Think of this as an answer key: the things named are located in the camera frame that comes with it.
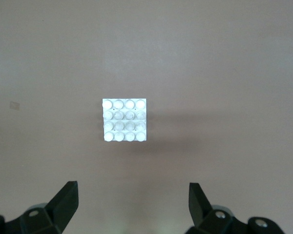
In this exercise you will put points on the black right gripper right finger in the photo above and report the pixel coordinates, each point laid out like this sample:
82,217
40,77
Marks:
197,207

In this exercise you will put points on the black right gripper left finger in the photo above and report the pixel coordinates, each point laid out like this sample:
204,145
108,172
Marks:
63,207

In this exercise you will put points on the white studded base plate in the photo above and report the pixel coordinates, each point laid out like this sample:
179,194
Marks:
124,120

